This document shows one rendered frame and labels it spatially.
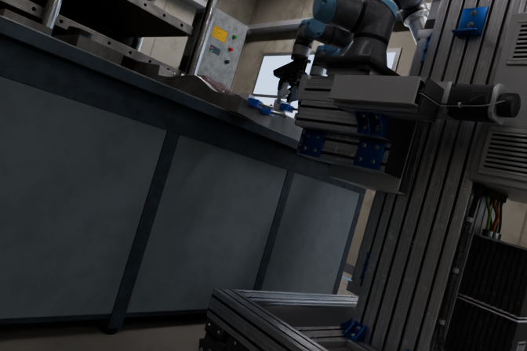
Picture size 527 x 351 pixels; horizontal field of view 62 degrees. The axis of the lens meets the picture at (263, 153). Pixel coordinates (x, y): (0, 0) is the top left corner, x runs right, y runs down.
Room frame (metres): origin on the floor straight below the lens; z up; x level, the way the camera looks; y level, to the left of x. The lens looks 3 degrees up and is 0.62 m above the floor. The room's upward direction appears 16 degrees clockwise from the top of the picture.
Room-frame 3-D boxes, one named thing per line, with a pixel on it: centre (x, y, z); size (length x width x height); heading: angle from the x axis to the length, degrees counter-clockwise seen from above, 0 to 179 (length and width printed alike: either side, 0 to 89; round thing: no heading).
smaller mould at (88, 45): (1.41, 0.65, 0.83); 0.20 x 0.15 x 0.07; 47
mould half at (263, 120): (1.69, 0.29, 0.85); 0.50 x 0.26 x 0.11; 64
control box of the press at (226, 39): (2.65, 0.47, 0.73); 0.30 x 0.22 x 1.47; 137
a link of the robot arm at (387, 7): (1.39, -0.22, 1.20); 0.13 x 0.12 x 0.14; 99
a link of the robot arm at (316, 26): (1.69, -0.06, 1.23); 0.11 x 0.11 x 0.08; 9
